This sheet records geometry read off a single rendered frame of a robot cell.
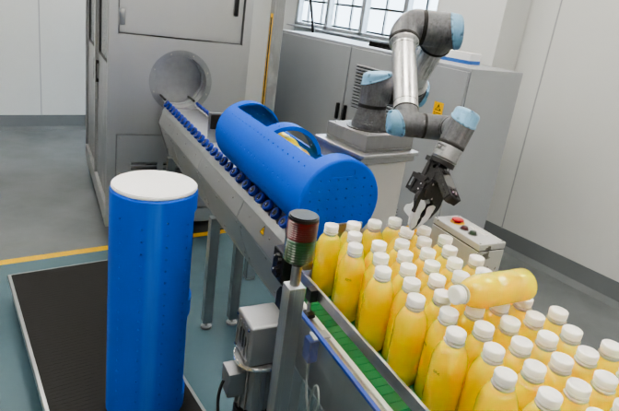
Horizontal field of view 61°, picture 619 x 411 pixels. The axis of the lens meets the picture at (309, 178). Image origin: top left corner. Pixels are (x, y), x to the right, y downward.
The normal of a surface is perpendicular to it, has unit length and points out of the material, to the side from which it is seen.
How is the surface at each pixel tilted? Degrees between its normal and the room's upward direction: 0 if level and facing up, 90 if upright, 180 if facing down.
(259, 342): 90
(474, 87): 90
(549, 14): 90
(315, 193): 90
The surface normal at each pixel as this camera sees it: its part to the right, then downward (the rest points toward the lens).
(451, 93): -0.82, 0.07
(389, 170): 0.56, 0.32
